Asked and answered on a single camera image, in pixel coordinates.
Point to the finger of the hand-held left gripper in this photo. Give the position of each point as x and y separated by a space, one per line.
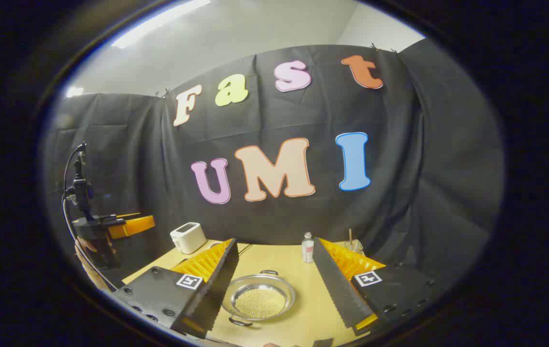
132 226

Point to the clear bottle with white label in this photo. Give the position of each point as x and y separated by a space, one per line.
307 250

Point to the wooden stick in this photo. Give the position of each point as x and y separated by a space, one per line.
350 236

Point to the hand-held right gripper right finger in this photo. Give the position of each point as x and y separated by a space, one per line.
339 285

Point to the pile of yellow soybeans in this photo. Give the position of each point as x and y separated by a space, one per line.
260 302

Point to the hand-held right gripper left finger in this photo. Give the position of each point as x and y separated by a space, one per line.
220 285

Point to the white toaster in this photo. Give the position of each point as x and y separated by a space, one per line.
188 238

